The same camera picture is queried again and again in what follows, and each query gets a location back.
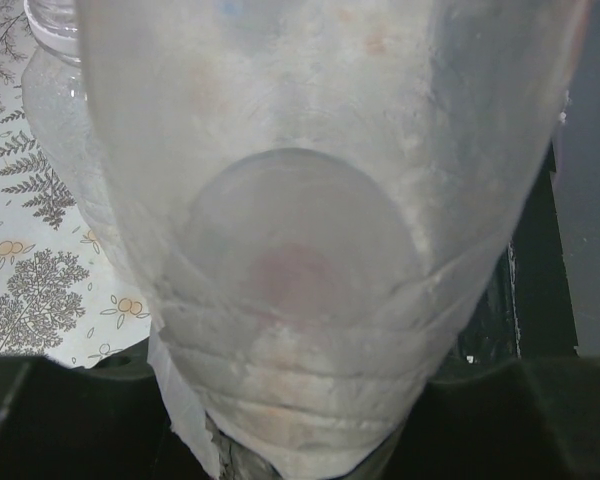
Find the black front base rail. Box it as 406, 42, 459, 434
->
444, 0, 600, 371

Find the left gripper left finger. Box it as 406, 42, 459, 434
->
0, 350, 200, 479

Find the floral table mat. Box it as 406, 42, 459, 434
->
0, 1, 151, 368

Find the red-label clear bottle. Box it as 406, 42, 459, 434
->
77, 1, 591, 479

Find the clear bottle centre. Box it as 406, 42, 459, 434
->
22, 0, 129, 273

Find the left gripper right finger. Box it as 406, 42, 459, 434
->
349, 357, 600, 479

